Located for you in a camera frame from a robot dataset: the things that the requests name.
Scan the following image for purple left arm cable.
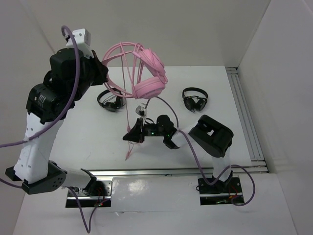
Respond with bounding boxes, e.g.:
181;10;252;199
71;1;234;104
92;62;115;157
0;25;108;234

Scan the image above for aluminium front rail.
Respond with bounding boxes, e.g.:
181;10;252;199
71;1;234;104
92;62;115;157
89;165;268;178

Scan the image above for pink gaming headset with cable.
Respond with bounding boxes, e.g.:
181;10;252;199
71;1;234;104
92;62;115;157
101;41;169;161

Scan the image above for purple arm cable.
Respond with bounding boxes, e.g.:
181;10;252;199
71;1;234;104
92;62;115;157
0;25;108;234
144;95;257;208

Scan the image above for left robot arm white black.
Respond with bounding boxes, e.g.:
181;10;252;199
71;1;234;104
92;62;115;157
5;48;108;195

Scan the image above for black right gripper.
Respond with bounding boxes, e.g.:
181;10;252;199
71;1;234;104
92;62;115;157
123;117;166;143

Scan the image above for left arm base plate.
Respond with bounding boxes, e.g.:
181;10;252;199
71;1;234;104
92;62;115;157
73;178;113;208

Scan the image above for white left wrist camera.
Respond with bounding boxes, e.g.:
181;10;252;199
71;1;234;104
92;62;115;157
62;27;94;59

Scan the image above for black headphones on left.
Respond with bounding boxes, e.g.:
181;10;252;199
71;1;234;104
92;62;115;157
97;90;126;112

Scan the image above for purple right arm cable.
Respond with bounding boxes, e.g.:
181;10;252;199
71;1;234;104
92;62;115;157
144;95;257;208

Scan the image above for black headphones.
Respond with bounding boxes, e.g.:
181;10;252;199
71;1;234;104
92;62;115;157
182;87;208;113
97;90;126;112

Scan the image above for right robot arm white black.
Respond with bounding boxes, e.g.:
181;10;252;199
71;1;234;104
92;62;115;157
123;115;234;193

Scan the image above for black headphones on right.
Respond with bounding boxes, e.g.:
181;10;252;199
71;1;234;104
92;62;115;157
182;87;208;113

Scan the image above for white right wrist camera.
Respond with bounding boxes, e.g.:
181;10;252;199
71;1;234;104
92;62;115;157
135;103;147;121

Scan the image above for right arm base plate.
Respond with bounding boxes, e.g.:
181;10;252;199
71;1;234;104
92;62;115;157
196;177;245;206

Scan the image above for aluminium side rail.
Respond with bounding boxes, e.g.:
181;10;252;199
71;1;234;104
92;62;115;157
225;67;269;173

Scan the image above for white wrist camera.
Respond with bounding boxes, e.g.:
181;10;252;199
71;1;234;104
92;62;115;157
135;103;147;121
62;27;94;59

